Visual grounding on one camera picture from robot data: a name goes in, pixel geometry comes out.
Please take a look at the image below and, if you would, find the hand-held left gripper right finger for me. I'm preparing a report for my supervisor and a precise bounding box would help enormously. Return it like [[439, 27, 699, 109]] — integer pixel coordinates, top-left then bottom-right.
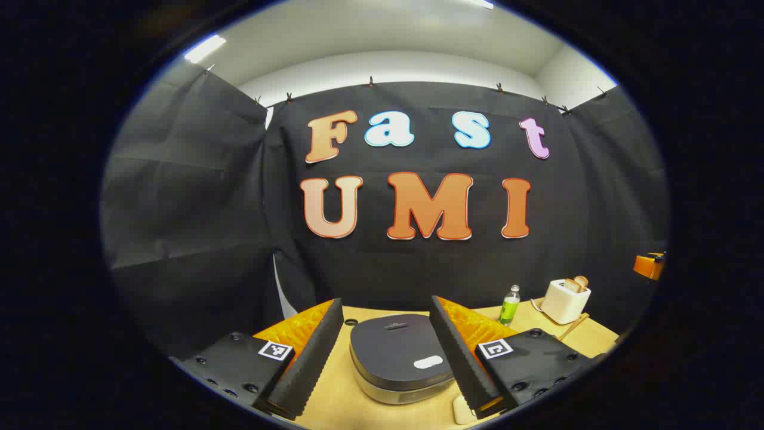
[[429, 295, 603, 420]]

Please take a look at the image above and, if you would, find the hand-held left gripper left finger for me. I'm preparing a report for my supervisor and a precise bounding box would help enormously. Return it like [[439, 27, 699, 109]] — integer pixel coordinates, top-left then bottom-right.
[[170, 299, 345, 422]]

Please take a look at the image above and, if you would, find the black rice cooker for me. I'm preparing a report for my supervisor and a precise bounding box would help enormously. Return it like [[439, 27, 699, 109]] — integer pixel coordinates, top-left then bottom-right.
[[349, 314, 460, 406]]

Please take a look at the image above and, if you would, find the wooden spoon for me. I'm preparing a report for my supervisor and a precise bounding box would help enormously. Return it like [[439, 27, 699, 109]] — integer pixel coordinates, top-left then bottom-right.
[[556, 312, 590, 342]]

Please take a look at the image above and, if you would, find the pale rounded board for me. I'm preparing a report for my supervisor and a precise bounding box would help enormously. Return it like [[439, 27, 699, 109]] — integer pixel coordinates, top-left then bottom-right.
[[452, 394, 478, 425]]

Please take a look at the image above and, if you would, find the green drink bottle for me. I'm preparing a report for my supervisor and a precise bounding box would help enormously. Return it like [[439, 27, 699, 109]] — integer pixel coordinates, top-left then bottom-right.
[[498, 285, 521, 326]]

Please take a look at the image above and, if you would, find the white toaster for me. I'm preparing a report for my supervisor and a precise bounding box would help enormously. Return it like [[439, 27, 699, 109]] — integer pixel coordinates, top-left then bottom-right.
[[540, 279, 592, 325]]

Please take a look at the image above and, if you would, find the black backdrop cloth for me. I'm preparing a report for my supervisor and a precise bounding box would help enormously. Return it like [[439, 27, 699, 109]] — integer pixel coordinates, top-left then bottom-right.
[[100, 60, 669, 359]]

